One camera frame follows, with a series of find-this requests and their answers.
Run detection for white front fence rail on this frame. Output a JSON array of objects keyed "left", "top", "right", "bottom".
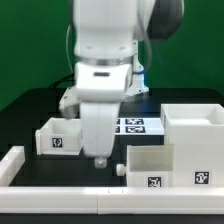
[{"left": 0, "top": 187, "right": 224, "bottom": 214}]

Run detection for grey cable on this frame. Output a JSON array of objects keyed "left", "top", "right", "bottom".
[{"left": 65, "top": 23, "right": 75, "bottom": 88}]

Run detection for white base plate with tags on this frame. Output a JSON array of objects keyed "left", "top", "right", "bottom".
[{"left": 115, "top": 118, "right": 164, "bottom": 136}]

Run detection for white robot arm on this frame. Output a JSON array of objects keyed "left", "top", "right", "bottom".
[{"left": 59, "top": 0, "right": 184, "bottom": 168}]

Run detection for black cables on table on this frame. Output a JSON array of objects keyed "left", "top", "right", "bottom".
[{"left": 49, "top": 73, "right": 77, "bottom": 90}]

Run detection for white fence rail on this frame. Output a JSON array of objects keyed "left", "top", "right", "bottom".
[
  {"left": 0, "top": 146, "right": 25, "bottom": 187},
  {"left": 0, "top": 187, "right": 224, "bottom": 214}
]

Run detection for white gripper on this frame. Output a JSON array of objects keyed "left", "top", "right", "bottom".
[{"left": 75, "top": 62, "right": 132, "bottom": 168}]

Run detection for white drawer cabinet housing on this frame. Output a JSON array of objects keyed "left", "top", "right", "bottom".
[{"left": 161, "top": 104, "right": 224, "bottom": 187}]

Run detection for white left fence rail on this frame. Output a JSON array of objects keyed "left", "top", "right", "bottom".
[{"left": 0, "top": 146, "right": 25, "bottom": 187}]

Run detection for white drawer box with tag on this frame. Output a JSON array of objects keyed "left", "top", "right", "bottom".
[{"left": 116, "top": 145, "right": 174, "bottom": 188}]

